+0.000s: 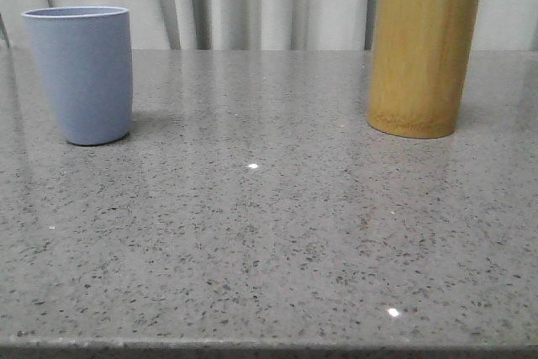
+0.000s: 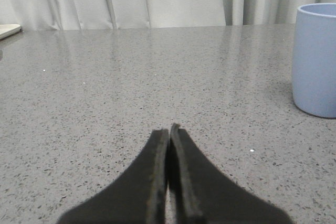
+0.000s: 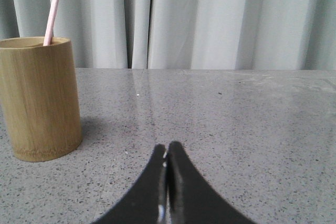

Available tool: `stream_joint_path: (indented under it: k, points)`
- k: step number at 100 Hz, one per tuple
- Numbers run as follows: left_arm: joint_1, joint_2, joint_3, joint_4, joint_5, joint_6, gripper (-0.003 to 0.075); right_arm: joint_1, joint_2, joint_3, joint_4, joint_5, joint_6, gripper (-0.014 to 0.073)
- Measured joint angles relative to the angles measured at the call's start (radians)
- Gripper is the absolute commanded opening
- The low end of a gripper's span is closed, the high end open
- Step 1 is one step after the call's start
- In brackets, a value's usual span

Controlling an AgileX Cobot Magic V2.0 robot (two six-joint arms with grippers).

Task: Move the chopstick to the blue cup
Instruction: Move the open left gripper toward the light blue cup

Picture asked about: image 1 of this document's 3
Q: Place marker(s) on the blue plastic cup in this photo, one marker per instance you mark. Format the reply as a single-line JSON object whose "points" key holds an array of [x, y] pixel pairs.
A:
{"points": [[84, 58]]}

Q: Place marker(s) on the bamboo cylinder holder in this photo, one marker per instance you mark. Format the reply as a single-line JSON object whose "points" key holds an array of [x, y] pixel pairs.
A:
{"points": [[420, 53]]}

